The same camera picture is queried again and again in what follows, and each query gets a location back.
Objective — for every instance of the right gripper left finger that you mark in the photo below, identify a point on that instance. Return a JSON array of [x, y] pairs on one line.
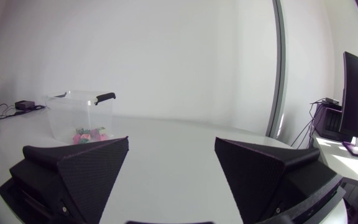
[[82, 180]]

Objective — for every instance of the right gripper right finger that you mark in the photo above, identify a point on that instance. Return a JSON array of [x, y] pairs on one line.
[[259, 183]]

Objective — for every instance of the pile of toy bricks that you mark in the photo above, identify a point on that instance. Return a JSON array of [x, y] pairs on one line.
[[89, 136]]

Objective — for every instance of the clear plastic container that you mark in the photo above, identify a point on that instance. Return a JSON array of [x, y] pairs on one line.
[[81, 116]]

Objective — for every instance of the dark electronics box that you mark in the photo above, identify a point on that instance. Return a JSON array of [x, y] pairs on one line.
[[328, 121]]

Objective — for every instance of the black power brick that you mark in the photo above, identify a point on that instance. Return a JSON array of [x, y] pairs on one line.
[[24, 104]]

